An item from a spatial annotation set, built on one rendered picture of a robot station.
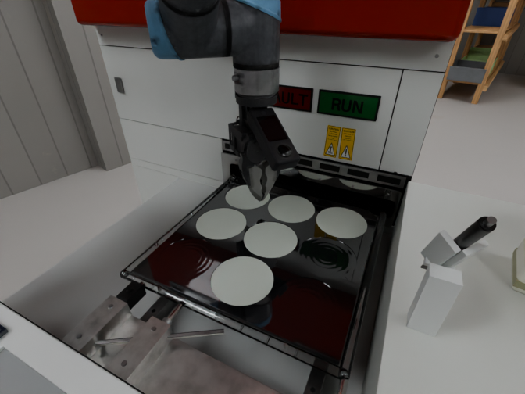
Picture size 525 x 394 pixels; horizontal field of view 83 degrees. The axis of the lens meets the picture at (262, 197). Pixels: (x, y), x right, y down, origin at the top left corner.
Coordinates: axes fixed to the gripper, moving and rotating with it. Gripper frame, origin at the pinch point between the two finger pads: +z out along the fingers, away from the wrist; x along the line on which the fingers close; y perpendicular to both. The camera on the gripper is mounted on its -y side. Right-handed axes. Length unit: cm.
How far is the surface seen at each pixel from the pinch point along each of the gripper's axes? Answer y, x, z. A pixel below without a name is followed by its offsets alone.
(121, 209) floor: 158, 29, 94
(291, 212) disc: -3.0, -5.4, 3.9
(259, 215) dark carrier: -0.7, 1.0, 3.8
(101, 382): -23.9, 31.3, -2.1
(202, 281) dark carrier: -11.6, 17.3, 3.9
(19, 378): -19.3, 38.5, -1.7
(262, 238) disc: -7.0, 4.0, 3.9
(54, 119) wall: 236, 57, 45
